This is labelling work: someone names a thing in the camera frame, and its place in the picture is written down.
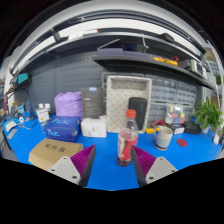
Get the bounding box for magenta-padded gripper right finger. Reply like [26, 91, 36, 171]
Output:
[130, 145, 179, 188]

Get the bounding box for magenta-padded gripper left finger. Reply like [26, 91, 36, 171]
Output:
[47, 144, 98, 188]

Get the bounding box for red-capped clear drink bottle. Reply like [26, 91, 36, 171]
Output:
[116, 108, 140, 167]

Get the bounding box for brown cardboard box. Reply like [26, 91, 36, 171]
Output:
[27, 137, 85, 172]

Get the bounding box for flat round red coaster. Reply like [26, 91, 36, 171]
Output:
[176, 138, 188, 148]

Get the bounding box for yellow multimeter with red leads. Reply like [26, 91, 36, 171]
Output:
[145, 119, 166, 135]

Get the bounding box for blue product box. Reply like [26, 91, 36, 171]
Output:
[42, 115, 82, 144]

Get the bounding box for small black white-labelled box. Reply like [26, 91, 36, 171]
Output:
[170, 123, 186, 135]

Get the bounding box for white product box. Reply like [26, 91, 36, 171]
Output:
[80, 115, 108, 138]

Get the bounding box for black zip case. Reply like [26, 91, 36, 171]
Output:
[183, 120, 203, 136]

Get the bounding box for clear organizer box coloured parts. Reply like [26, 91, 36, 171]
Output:
[165, 104, 186, 126]

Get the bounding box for black rectangular speaker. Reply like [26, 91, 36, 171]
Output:
[128, 96, 148, 132]

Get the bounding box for small white box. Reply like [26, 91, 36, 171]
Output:
[35, 107, 51, 124]

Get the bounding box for purple plastic bag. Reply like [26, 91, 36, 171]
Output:
[54, 91, 84, 120]

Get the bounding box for dark grey upright box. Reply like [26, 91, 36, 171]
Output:
[80, 86, 104, 120]

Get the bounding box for white perforated tray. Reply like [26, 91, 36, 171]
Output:
[105, 75, 153, 134]

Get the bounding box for green potted plant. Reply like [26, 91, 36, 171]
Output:
[193, 96, 224, 134]

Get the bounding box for white metal rack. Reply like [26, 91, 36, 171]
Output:
[199, 39, 224, 101]

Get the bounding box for dark wall shelf unit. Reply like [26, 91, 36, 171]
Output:
[9, 9, 216, 91]

